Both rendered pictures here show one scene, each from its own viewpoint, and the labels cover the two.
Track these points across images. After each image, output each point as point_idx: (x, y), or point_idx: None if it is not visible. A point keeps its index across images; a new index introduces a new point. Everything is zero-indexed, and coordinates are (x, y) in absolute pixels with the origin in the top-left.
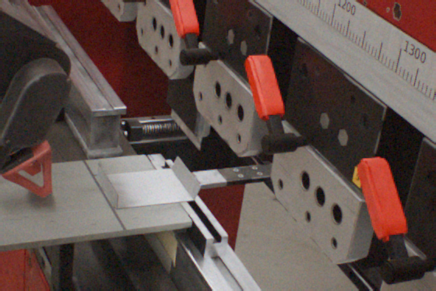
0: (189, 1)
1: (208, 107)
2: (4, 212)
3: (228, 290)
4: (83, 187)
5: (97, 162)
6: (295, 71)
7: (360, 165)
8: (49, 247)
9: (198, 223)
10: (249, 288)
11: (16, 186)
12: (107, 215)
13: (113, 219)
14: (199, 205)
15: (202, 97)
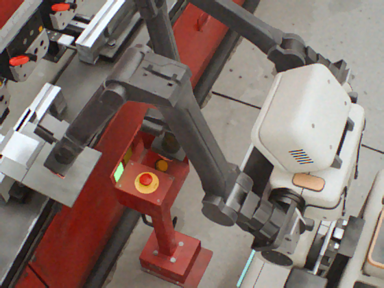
0: (16, 57)
1: (29, 69)
2: (78, 169)
3: (48, 98)
4: (39, 164)
5: (18, 177)
6: (52, 1)
7: None
8: (44, 213)
9: (28, 118)
10: (42, 94)
11: (60, 182)
12: (49, 143)
13: None
14: (16, 127)
15: (25, 73)
